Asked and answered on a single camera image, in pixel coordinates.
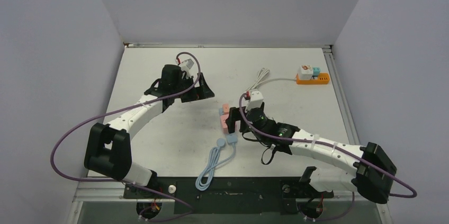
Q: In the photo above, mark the pink blue power strip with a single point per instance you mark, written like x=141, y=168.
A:
x=231, y=138

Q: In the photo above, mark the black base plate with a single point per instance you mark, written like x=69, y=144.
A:
x=243, y=195

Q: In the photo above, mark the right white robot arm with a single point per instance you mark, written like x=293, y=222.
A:
x=367, y=170

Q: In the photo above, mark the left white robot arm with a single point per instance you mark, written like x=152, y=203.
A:
x=108, y=149

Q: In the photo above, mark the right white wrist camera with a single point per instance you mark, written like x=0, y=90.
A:
x=254, y=99

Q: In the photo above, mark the orange power strip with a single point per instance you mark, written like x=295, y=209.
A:
x=321, y=79

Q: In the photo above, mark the teal plug adapter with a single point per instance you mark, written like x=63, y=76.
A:
x=316, y=71

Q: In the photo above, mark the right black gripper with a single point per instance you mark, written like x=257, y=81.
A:
x=235, y=115

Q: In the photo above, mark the small pink plug adapter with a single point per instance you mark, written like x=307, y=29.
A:
x=225, y=108

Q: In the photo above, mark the white cube adapter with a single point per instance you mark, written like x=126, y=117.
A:
x=305, y=72

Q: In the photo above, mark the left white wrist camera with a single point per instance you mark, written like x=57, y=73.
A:
x=187, y=64

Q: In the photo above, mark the aluminium frame rail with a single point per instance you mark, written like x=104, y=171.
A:
x=341, y=97

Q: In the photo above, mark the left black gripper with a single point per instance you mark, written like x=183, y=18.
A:
x=194, y=96

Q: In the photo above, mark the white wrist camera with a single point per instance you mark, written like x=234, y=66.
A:
x=254, y=99
x=187, y=64

